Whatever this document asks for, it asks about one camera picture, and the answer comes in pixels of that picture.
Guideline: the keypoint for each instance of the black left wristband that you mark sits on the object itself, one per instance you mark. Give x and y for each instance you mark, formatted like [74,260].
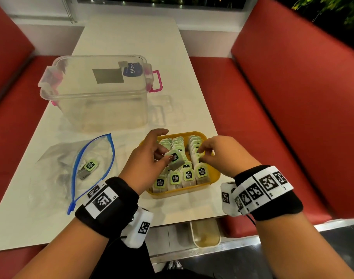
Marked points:
[118,215]

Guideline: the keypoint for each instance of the red bench seat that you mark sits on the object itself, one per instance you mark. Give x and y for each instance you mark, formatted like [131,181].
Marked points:
[304,69]
[14,127]

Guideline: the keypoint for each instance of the clear zip bag blue seal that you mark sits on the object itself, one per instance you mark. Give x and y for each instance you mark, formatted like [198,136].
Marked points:
[49,165]

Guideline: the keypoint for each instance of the yellow lid under table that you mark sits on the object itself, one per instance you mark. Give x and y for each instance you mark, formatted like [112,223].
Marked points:
[206,233]

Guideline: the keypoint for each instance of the black wristband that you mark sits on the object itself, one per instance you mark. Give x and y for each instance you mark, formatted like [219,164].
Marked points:
[281,209]
[118,215]

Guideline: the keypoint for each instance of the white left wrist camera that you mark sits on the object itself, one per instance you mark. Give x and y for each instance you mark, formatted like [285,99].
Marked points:
[136,238]

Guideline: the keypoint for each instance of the person's left forearm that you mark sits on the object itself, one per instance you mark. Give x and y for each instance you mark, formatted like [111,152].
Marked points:
[63,255]

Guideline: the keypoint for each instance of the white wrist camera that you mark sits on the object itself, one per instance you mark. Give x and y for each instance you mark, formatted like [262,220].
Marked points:
[227,209]
[136,238]

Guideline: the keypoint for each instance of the yellow tray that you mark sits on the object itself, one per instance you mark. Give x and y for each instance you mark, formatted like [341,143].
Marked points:
[214,172]

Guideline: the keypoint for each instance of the black right wristband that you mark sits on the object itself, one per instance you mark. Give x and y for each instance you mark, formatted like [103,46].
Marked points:
[281,209]

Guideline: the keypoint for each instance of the person's black trousers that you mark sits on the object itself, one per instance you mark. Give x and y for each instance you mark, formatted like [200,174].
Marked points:
[121,264]

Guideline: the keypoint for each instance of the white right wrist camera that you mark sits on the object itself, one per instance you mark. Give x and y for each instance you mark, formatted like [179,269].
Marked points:
[227,209]

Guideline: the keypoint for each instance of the person's left hand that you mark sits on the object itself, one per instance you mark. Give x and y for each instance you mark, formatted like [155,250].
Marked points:
[142,168]

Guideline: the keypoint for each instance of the person's right hand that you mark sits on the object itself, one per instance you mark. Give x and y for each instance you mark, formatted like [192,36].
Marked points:
[232,156]

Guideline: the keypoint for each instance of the black and white shoe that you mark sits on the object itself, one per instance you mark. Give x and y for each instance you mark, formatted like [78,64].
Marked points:
[174,265]

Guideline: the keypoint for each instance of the dark glass window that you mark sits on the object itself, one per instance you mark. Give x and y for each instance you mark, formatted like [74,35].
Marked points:
[165,1]

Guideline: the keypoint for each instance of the rows of green-tagged tea bags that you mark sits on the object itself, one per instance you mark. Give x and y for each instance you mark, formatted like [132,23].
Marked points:
[188,174]

